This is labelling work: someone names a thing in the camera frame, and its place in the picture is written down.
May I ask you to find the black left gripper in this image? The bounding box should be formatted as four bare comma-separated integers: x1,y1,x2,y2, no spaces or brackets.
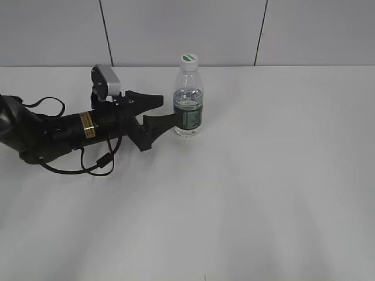
49,90,178,151

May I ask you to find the clear Cestbon water bottle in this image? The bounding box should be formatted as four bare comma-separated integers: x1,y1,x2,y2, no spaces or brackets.
173,69,204,138

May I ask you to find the white green bottle cap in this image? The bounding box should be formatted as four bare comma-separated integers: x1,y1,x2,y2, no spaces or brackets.
180,53,199,72

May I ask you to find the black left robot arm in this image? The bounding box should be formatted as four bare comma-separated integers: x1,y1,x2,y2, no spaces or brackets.
1,91,178,165

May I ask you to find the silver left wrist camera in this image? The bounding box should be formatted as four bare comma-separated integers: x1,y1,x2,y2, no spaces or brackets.
91,64,121,101

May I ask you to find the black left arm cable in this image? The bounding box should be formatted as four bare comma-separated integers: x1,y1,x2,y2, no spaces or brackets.
22,97,122,177

